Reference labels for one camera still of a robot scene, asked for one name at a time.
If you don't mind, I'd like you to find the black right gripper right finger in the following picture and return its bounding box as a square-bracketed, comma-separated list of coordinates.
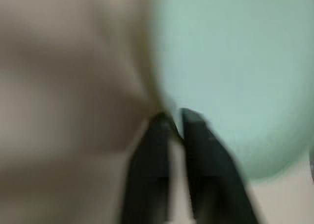
[181, 108, 261, 224]

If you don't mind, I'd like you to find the beige cloth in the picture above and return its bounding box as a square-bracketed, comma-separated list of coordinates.
[0, 0, 162, 175]

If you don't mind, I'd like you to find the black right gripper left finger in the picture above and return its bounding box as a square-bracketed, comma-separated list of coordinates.
[122, 112, 183, 224]

